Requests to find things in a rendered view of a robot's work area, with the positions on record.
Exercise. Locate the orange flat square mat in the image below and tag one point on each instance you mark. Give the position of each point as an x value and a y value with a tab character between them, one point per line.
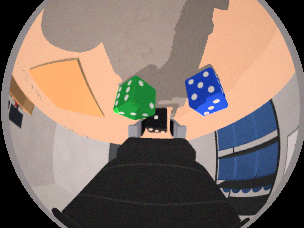
65	84

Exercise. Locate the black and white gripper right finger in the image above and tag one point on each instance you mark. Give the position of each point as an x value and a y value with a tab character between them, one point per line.
177	130

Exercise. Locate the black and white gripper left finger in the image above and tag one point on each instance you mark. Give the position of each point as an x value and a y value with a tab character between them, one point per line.
137	129

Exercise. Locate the blue die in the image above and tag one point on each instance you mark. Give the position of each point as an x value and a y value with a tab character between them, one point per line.
205	93

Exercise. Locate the green die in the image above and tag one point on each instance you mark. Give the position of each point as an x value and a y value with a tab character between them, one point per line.
135	99

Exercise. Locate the black die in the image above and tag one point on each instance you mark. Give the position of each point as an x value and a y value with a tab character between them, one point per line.
158	122

